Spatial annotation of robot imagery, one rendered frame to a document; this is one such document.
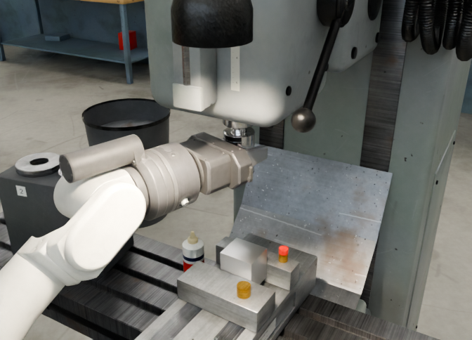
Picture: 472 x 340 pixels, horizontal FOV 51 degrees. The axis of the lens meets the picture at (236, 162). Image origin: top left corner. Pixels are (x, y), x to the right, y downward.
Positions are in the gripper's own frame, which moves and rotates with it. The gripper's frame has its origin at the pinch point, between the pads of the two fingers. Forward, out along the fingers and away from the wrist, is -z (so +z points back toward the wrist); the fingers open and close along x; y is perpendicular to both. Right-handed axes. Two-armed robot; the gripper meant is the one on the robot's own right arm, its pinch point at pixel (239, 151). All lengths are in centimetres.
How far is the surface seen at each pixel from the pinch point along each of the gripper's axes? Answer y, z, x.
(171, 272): 31.6, 1.3, 17.7
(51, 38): 95, -217, 574
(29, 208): 19.0, 18.9, 38.5
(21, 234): 26, 20, 42
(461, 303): 122, -150, 10
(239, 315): 22.6, 6.6, -7.4
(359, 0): -21.2, -16.2, -7.4
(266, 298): 20.6, 2.5, -9.2
